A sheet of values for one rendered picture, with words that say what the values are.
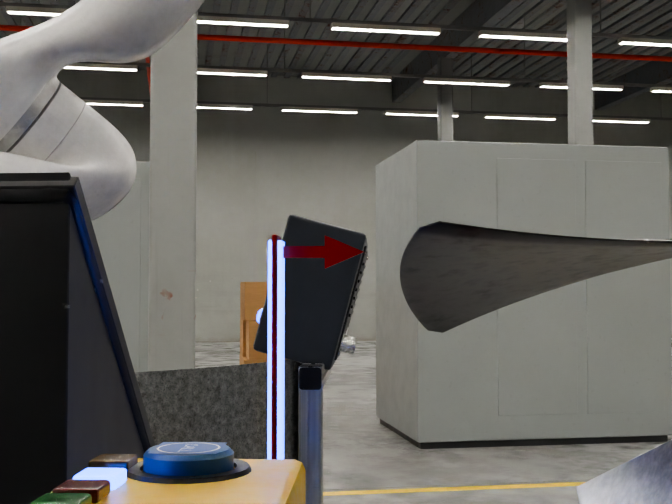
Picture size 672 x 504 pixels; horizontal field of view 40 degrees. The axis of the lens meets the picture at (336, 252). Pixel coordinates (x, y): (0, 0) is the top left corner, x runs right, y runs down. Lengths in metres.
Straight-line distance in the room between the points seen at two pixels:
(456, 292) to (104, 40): 0.54
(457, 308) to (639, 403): 6.69
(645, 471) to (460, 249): 0.21
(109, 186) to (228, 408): 1.52
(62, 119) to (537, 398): 6.20
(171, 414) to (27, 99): 1.46
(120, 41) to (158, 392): 1.43
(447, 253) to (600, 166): 6.69
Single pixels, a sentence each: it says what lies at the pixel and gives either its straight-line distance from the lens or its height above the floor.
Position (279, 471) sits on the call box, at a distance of 0.42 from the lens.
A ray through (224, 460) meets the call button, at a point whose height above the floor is 1.08.
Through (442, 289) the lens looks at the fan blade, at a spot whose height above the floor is 1.15.
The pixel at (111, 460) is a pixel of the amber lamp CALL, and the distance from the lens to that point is 0.43.
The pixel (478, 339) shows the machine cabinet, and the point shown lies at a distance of 6.88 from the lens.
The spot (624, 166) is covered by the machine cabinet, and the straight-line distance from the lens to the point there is 7.38.
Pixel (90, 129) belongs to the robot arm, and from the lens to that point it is 1.08.
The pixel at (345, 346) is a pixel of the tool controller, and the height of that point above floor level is 1.08.
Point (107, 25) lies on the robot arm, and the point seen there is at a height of 1.44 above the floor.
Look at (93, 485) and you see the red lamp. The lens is 0.38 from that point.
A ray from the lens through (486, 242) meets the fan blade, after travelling 0.60.
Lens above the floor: 1.15
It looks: 2 degrees up
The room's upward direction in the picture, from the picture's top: straight up
